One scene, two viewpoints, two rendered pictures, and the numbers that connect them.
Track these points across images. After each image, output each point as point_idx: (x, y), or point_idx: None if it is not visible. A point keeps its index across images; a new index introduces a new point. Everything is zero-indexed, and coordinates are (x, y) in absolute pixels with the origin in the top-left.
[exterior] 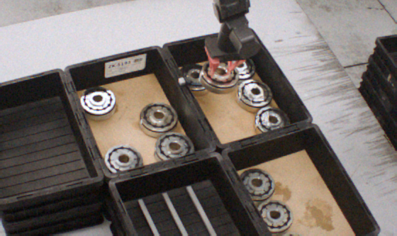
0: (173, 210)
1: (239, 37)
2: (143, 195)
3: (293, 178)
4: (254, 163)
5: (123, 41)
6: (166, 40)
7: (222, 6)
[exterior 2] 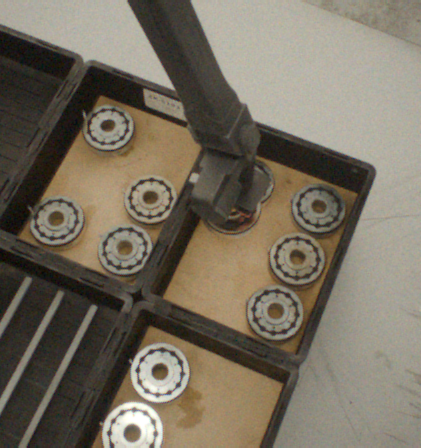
0: (46, 320)
1: (194, 189)
2: (38, 275)
3: (223, 408)
4: (197, 344)
5: (268, 68)
6: (320, 102)
7: (190, 128)
